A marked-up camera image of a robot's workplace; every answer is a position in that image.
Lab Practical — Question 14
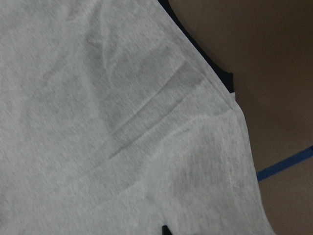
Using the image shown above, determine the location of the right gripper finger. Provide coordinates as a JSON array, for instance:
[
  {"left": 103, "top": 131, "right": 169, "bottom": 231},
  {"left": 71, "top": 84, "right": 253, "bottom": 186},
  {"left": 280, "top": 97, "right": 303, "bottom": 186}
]
[{"left": 162, "top": 225, "right": 172, "bottom": 235}]

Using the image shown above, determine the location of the grey cartoon print t-shirt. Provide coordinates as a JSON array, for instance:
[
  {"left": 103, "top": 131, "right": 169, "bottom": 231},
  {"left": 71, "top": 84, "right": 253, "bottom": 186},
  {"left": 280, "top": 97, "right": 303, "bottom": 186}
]
[{"left": 0, "top": 0, "right": 274, "bottom": 235}]

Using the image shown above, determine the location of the crossing blue tape line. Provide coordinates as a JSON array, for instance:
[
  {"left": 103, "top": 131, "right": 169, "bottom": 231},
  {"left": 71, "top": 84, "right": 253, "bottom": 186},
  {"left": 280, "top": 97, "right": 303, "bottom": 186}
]
[{"left": 256, "top": 146, "right": 313, "bottom": 182}]

